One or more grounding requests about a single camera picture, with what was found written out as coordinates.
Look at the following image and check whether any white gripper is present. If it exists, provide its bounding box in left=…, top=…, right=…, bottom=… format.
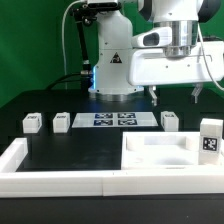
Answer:
left=128, top=27, right=224, bottom=106

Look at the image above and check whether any white square table top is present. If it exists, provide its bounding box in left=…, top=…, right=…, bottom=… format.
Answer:
left=120, top=131, right=224, bottom=171

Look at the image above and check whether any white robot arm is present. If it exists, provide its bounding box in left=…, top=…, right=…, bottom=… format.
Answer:
left=87, top=0, right=224, bottom=101

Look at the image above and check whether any white U-shaped fence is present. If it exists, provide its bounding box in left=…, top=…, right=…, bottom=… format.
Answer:
left=0, top=138, right=224, bottom=198

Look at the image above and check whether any white marker sheet with tags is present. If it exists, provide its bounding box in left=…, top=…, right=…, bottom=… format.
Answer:
left=72, top=112, right=158, bottom=128

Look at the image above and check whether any black cable bundle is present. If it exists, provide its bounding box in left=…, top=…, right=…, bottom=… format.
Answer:
left=45, top=73, right=93, bottom=91

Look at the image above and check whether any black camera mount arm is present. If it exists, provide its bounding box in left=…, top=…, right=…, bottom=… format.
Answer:
left=70, top=3, right=97, bottom=76

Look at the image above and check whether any white cable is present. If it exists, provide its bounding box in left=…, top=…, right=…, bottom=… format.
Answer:
left=61, top=0, right=84, bottom=90

